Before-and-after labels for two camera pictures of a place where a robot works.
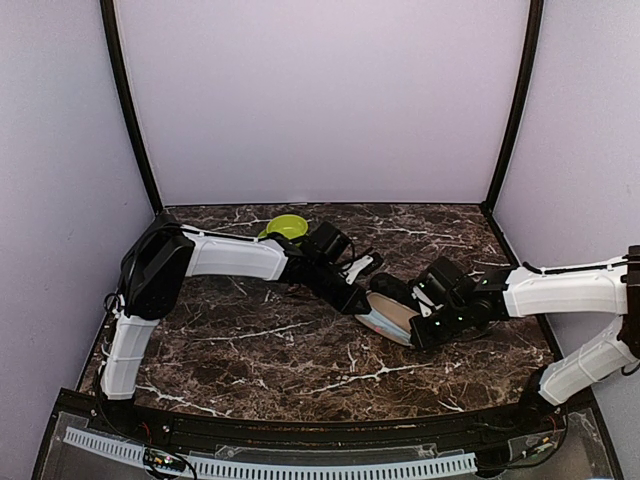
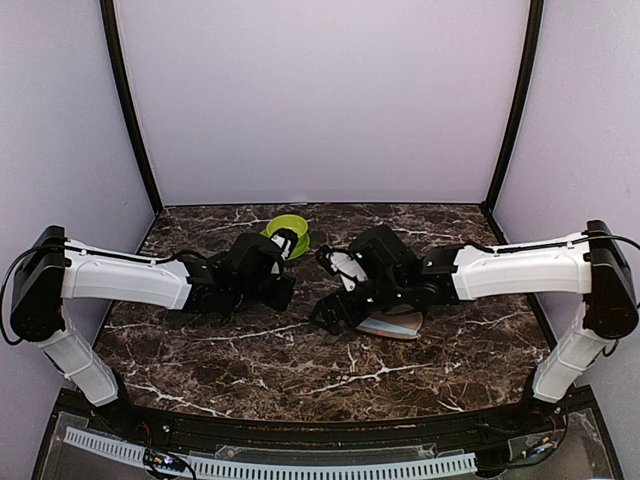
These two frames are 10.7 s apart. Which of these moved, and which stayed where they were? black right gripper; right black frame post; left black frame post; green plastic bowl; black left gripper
Moved: black left gripper; black right gripper
Stayed: left black frame post; right black frame post; green plastic bowl
